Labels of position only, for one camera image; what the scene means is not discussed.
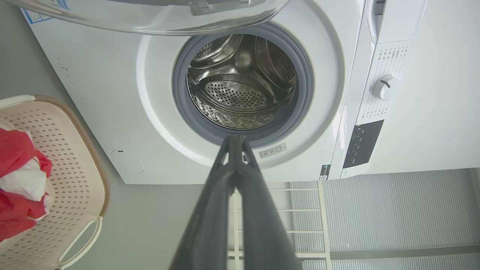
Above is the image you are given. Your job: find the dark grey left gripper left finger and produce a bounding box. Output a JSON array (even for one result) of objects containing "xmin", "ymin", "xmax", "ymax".
[{"xmin": 169, "ymin": 135, "xmax": 237, "ymax": 270}]

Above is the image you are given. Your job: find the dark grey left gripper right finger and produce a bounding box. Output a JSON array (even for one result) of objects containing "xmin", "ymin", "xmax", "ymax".
[{"xmin": 236, "ymin": 135, "xmax": 303, "ymax": 270}]

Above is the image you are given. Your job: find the transparent washer door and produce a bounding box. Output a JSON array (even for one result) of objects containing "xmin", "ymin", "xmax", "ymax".
[{"xmin": 4, "ymin": 0, "xmax": 291, "ymax": 36}]

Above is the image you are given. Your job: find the white front-load washing machine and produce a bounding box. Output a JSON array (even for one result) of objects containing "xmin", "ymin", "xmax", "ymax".
[{"xmin": 21, "ymin": 0, "xmax": 428, "ymax": 185}]

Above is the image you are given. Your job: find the white metal shelf rack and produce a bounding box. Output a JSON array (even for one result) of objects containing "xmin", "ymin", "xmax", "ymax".
[{"xmin": 227, "ymin": 181, "xmax": 333, "ymax": 270}]

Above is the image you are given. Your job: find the white warning label sticker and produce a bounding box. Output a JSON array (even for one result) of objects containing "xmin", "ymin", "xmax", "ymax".
[{"xmin": 259, "ymin": 143, "xmax": 287, "ymax": 159}]

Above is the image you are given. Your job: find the round white filter cover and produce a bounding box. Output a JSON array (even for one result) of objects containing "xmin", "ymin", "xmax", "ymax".
[{"xmin": 110, "ymin": 150, "xmax": 144, "ymax": 175}]

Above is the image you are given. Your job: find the black glossy display panel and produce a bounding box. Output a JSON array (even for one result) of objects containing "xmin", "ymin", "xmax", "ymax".
[{"xmin": 342, "ymin": 119, "xmax": 385, "ymax": 169}]

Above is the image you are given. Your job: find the beige perforated laundry basket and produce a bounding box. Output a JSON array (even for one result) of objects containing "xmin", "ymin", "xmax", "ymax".
[{"xmin": 0, "ymin": 95, "xmax": 110, "ymax": 270}]

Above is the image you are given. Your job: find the grey ribbed blind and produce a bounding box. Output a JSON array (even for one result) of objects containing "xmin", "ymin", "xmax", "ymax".
[{"xmin": 289, "ymin": 168, "xmax": 480, "ymax": 270}]

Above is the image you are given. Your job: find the perforated steel drum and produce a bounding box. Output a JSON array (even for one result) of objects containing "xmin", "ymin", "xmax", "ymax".
[{"xmin": 186, "ymin": 34, "xmax": 299, "ymax": 131}]

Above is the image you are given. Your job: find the white garment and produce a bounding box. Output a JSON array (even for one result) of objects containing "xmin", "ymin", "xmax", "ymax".
[{"xmin": 0, "ymin": 119, "xmax": 54, "ymax": 222}]

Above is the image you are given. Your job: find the white round program knob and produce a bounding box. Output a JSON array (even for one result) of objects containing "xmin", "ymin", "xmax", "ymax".
[{"xmin": 372, "ymin": 74, "xmax": 401, "ymax": 101}]

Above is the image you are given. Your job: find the red garment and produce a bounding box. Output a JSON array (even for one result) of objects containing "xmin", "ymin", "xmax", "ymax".
[{"xmin": 0, "ymin": 127, "xmax": 53, "ymax": 242}]

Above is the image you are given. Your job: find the white detergent drawer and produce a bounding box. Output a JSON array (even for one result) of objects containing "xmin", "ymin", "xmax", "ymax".
[{"xmin": 366, "ymin": 0, "xmax": 387, "ymax": 44}]

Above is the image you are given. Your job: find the blue energy label sticker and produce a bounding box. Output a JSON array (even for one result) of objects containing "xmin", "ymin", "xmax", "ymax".
[{"xmin": 22, "ymin": 7, "xmax": 54, "ymax": 24}]

